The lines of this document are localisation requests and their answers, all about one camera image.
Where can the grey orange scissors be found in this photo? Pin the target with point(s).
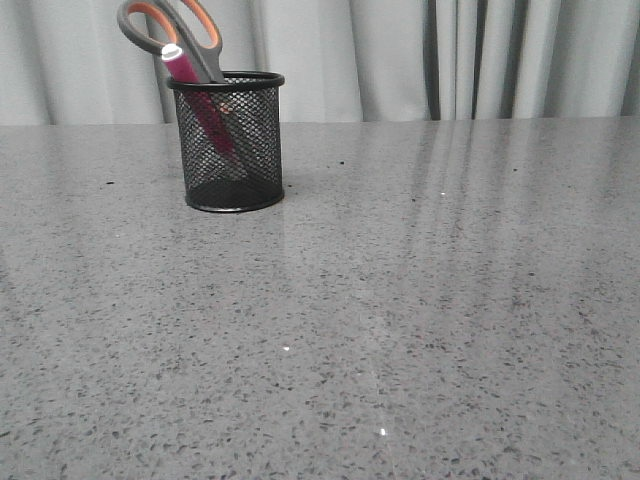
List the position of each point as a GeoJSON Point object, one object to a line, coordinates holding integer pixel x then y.
{"type": "Point", "coordinates": [204, 58]}

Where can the pink marker pen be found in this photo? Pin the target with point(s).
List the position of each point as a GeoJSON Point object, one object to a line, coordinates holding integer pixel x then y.
{"type": "Point", "coordinates": [179, 65]}

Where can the black mesh pen holder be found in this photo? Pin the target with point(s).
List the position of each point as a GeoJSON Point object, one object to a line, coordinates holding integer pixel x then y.
{"type": "Point", "coordinates": [249, 101]}

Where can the grey curtain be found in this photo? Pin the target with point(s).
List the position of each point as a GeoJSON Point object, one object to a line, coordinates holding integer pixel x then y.
{"type": "Point", "coordinates": [66, 62]}

